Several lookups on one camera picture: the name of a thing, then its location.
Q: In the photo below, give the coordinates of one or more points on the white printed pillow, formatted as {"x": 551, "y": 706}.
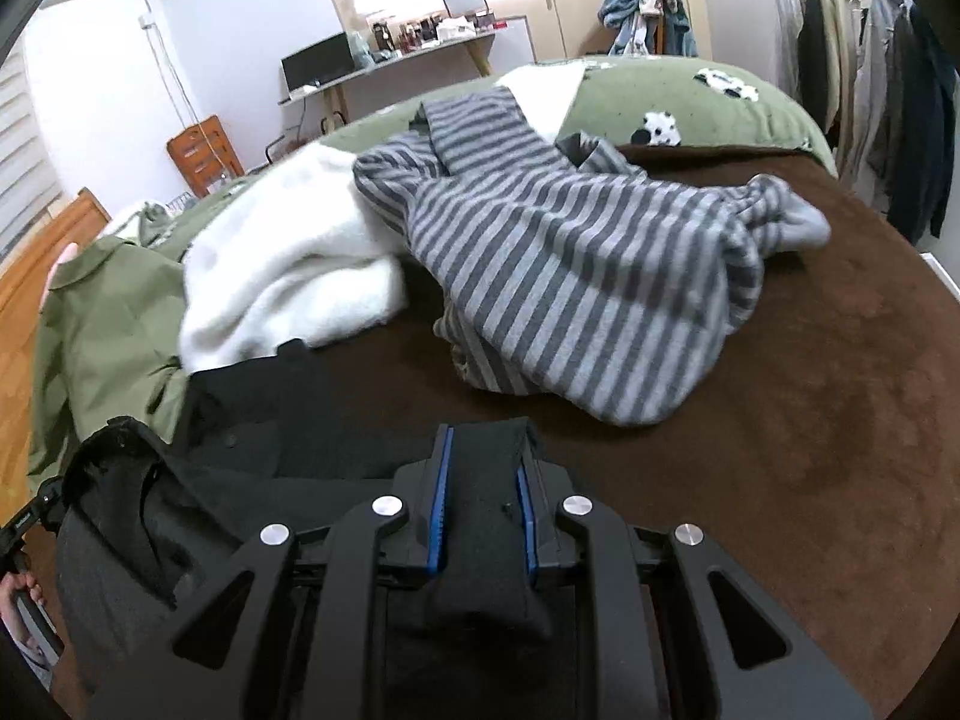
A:
{"x": 139, "y": 217}

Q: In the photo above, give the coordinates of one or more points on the black monitor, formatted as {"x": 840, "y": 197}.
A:
{"x": 315, "y": 60}

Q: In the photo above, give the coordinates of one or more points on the wooden headboard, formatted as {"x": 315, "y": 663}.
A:
{"x": 30, "y": 300}

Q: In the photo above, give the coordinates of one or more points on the small desk mirror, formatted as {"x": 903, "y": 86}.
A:
{"x": 463, "y": 0}

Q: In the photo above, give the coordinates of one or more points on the person's left hand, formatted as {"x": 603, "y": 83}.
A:
{"x": 9, "y": 615}

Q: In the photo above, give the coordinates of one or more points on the blue and white clothes pile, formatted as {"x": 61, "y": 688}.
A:
{"x": 645, "y": 15}

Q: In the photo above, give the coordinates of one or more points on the row of hanging clothes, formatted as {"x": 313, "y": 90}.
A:
{"x": 885, "y": 90}

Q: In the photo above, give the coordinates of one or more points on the pink pillow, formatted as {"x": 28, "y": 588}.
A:
{"x": 61, "y": 264}

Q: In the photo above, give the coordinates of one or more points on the black jacket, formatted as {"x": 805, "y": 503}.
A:
{"x": 225, "y": 457}

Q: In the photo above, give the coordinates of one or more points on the brown bed blanket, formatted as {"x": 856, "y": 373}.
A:
{"x": 787, "y": 427}

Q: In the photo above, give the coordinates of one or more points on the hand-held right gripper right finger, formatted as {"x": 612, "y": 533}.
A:
{"x": 529, "y": 540}

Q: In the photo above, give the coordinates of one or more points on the orange wooden chair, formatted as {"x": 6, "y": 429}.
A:
{"x": 202, "y": 157}

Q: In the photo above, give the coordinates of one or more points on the green panda print duvet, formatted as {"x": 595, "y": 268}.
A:
{"x": 637, "y": 90}

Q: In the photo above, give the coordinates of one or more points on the green jacket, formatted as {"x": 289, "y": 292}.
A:
{"x": 97, "y": 330}

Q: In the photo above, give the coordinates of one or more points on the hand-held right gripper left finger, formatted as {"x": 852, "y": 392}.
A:
{"x": 439, "y": 525}

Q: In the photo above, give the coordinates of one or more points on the white fleece garment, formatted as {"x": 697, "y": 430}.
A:
{"x": 285, "y": 277}

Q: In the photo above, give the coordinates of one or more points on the white window blind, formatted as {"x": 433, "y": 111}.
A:
{"x": 22, "y": 165}

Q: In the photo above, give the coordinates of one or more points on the row of cosmetic bottles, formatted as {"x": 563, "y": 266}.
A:
{"x": 420, "y": 30}

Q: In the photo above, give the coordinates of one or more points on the white desk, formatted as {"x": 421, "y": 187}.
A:
{"x": 420, "y": 56}

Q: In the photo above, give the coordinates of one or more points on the white floor stand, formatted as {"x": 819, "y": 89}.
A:
{"x": 559, "y": 15}

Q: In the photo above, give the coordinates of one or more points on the grey striped garment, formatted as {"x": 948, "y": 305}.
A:
{"x": 562, "y": 292}

